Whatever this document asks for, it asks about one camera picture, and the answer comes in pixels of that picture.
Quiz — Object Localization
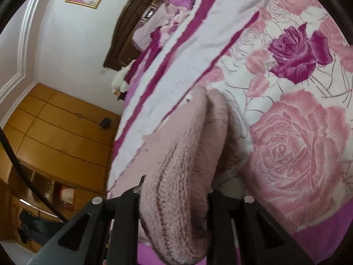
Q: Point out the lilac pillow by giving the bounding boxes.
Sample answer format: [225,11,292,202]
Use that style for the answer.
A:
[132,8,171,51]

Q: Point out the light wooden wardrobe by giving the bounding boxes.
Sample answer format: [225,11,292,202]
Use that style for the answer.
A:
[0,83,123,254]

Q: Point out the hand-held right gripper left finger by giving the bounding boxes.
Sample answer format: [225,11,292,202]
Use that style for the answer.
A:
[26,175,146,265]

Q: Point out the dark wooden headboard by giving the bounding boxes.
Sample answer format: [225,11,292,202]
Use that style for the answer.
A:
[103,0,177,71]

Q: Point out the pink floral bedsheet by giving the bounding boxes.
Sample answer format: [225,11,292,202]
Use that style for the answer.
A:
[138,0,353,265]

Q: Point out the purple white striped blanket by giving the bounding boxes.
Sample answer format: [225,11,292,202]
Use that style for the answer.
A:
[106,0,276,194]

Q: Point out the white plush toy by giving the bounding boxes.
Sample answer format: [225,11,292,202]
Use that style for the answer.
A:
[111,59,137,93]

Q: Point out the pink knitted cardigan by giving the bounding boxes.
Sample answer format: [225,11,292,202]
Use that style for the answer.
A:
[139,87,243,265]

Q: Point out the pink bag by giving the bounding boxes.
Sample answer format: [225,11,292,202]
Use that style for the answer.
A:
[59,186,76,206]

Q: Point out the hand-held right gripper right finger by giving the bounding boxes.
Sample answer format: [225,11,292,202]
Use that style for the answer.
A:
[207,189,315,265]

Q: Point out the black cable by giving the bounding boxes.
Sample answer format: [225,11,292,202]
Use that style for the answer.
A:
[0,128,69,223]

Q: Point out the dark clothes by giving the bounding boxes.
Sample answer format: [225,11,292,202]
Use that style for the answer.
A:
[18,210,58,245]

